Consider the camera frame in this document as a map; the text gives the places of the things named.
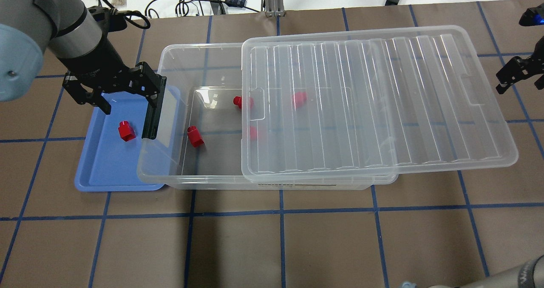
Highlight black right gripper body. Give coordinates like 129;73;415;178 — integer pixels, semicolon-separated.
496;46;544;95

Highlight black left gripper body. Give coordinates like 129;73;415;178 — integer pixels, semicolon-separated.
62;62;159;106

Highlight red block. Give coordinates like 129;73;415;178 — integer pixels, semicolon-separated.
187;125;204;147
249;125;259;141
117;120;136;141
292;92;307;109

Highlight clear plastic box lid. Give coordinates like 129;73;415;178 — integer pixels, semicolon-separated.
241;25;519;184

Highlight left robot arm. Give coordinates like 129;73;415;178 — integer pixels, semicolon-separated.
0;0;166;114

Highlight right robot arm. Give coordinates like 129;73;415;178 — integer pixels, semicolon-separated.
381;81;543;288

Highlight blue plastic tray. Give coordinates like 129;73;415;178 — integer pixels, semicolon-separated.
74;92;163;192

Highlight clear plastic storage box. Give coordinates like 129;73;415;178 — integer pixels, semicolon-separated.
137;43;398;190

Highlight black box latch handle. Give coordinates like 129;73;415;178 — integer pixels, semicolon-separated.
141;74;167;140

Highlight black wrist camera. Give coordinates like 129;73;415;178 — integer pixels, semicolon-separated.
518;3;544;27

